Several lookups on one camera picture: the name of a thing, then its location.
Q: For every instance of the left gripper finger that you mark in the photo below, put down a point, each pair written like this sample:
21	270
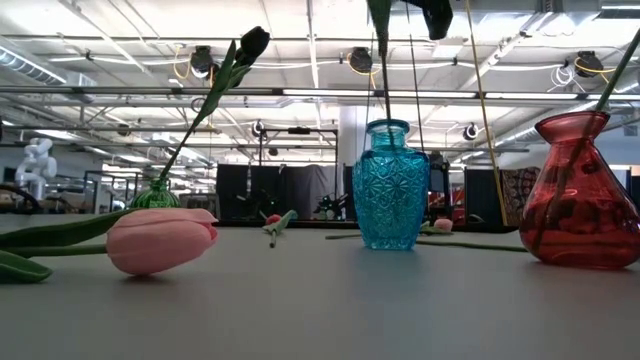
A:
436	17

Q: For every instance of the black artificial tulip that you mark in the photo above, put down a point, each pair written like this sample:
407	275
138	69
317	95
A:
242	56
255	41

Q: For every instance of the pink artificial tulip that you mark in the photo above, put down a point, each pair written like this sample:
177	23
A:
618	71
443	225
160	242

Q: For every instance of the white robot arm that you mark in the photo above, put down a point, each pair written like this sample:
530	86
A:
36	167

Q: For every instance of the blue glass vase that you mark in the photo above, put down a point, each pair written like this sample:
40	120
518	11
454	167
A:
390	200

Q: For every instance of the red glass vase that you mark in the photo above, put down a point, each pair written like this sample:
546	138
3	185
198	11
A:
575	210

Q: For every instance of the green glass vase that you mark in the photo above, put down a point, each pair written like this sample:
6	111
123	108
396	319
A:
155	199

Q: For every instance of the black partition panel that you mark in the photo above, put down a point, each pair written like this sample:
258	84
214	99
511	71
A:
482	195

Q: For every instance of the patterned fabric panel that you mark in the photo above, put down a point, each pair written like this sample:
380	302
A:
520	192

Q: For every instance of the small black background robot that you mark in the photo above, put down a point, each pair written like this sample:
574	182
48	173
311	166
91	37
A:
330	206

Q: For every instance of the black curtain partition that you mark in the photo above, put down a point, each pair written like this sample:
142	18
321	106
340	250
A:
300	187

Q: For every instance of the black metal frame stand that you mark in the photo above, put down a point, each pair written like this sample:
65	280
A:
299	131

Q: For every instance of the black metal table frame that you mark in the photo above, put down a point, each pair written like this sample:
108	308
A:
310	223

